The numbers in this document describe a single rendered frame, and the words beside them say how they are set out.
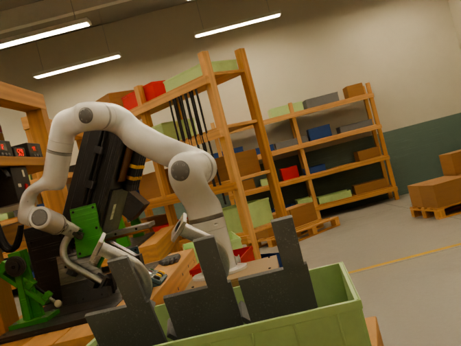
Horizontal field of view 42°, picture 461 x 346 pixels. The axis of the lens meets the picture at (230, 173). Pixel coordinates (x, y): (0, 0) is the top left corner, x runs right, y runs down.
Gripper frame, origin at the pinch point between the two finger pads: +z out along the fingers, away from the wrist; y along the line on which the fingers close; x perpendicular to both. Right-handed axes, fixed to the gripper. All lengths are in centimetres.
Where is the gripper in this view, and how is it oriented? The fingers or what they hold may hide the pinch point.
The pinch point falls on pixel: (71, 230)
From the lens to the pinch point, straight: 255.6
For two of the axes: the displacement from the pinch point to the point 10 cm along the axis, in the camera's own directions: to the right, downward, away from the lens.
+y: -8.4, -4.9, 2.2
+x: -5.2, 8.4, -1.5
